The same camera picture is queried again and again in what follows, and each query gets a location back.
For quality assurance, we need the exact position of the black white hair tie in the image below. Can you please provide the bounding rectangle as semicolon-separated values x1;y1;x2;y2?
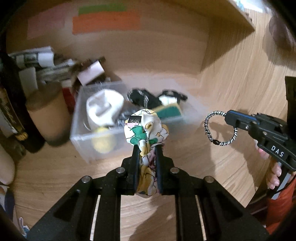
204;110;238;147

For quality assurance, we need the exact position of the floral fabric scrunchie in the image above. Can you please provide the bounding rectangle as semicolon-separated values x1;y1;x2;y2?
124;114;169;198

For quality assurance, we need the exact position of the white cloth pouch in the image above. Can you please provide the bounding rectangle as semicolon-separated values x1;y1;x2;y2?
86;89;125;131

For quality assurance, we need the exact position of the person's right hand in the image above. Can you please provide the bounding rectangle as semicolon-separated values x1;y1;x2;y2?
254;140;295;195

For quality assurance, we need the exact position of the yellow green knitted item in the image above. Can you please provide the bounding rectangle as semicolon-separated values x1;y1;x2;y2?
91;103;182;154

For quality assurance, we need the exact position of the clear plastic storage box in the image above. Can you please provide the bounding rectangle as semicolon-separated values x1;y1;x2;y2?
70;79;206;162

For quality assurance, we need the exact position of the red right sleeve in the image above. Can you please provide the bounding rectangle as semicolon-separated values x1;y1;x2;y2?
266;180;295;235

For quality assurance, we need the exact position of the small white cardboard box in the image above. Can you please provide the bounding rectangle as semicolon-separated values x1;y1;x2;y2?
77;59;106;86

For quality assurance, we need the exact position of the brown cardboard tube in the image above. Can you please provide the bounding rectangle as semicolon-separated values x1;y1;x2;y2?
26;88;71;147

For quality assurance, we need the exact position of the dark wine bottle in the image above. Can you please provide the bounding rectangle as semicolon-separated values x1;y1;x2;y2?
1;51;45;153

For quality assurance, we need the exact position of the stack of magazines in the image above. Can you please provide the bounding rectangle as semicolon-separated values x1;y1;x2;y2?
9;46;79;88

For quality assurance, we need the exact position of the orange sticky note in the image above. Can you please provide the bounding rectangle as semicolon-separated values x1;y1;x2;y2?
72;11;140;35

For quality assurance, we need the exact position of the green sticky note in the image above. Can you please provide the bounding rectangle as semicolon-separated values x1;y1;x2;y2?
78;3;127;15

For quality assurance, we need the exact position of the pink sticky note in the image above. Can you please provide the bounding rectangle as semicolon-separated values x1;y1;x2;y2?
27;4;66;40

